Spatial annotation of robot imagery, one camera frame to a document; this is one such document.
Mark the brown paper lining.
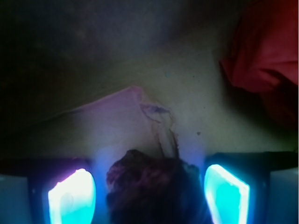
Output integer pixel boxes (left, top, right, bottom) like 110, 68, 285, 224
0, 0, 298, 164

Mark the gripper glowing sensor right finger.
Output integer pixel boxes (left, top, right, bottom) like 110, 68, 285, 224
203, 152, 299, 224

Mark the brown rough rock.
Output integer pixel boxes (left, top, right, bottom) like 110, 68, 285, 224
106, 149, 213, 224

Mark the crumpled red paper ball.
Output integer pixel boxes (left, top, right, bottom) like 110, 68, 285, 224
221, 0, 299, 129

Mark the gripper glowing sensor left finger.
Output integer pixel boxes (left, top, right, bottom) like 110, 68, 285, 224
0, 158, 96, 224

